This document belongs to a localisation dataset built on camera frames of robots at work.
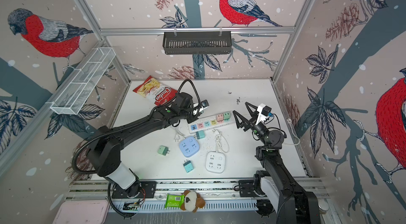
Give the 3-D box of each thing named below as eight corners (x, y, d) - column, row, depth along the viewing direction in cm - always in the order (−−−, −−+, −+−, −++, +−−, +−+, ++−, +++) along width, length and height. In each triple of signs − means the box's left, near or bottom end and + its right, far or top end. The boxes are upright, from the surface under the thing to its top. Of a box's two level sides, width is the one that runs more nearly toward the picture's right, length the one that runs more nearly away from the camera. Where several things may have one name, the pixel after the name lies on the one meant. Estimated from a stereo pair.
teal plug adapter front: (187, 173, 80) (186, 172, 79) (182, 163, 83) (181, 162, 82) (194, 168, 82) (194, 167, 80) (189, 159, 85) (189, 157, 83)
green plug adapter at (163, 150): (157, 153, 87) (156, 152, 85) (160, 146, 89) (159, 145, 88) (167, 156, 85) (167, 155, 84) (171, 149, 88) (170, 148, 87)
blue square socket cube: (185, 160, 84) (184, 158, 82) (177, 144, 90) (176, 142, 88) (202, 149, 88) (202, 147, 86) (193, 135, 94) (193, 132, 91)
